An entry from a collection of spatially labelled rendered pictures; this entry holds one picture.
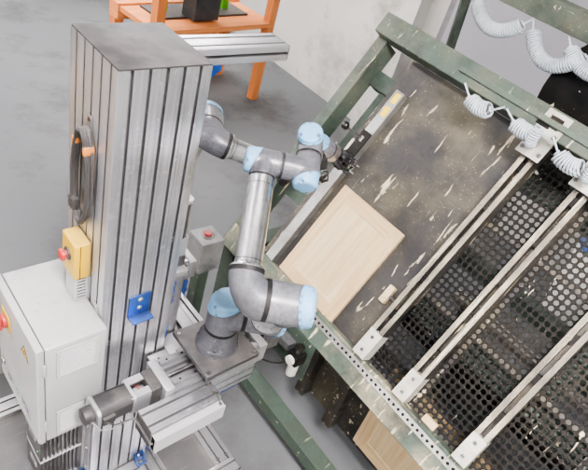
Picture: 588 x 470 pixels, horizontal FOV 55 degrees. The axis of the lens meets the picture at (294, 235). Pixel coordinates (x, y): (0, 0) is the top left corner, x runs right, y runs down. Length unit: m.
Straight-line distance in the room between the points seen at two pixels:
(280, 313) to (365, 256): 1.02
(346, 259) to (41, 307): 1.25
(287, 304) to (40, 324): 0.74
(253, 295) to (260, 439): 1.72
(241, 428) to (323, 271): 1.03
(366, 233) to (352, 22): 4.09
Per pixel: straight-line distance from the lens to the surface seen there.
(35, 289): 1.89
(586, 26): 2.73
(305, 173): 1.58
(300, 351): 2.44
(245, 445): 3.05
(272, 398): 3.01
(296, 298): 1.46
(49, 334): 1.77
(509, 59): 5.20
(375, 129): 2.54
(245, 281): 1.45
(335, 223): 2.51
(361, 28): 6.20
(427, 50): 2.55
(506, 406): 2.17
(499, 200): 2.25
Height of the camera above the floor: 2.58
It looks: 37 degrees down
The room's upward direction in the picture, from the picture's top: 18 degrees clockwise
